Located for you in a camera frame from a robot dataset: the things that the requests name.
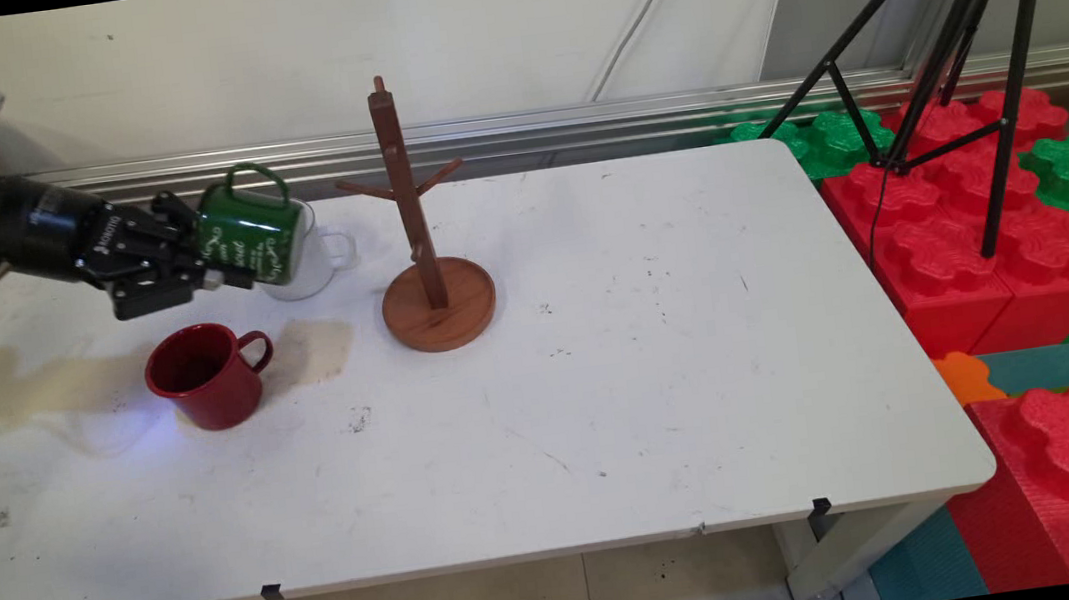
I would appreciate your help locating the teal foam mat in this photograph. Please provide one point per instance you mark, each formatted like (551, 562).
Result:
(927, 562)

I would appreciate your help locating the wooden mug tree stand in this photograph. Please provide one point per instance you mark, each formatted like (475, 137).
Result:
(440, 306)

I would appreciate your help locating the white enamel mug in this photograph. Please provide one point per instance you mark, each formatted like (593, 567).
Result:
(319, 259)

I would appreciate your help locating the black tripod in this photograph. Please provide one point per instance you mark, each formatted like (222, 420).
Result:
(974, 8)

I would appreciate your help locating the white table leg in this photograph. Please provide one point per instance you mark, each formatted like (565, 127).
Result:
(855, 550)

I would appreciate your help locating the red enamel mug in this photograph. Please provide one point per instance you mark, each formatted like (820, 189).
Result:
(212, 382)

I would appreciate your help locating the green printed enamel mug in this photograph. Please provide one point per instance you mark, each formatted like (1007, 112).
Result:
(251, 237)

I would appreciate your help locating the black table edge clip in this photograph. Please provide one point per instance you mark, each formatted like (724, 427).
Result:
(272, 593)
(821, 507)

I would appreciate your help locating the metal wall rail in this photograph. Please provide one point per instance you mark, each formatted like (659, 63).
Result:
(575, 122)

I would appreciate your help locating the orange foam piece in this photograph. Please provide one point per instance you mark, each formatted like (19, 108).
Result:
(966, 377)

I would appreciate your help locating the large red foam block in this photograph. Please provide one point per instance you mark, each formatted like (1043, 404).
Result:
(953, 262)

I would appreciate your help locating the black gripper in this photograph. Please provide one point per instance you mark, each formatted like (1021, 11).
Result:
(53, 229)

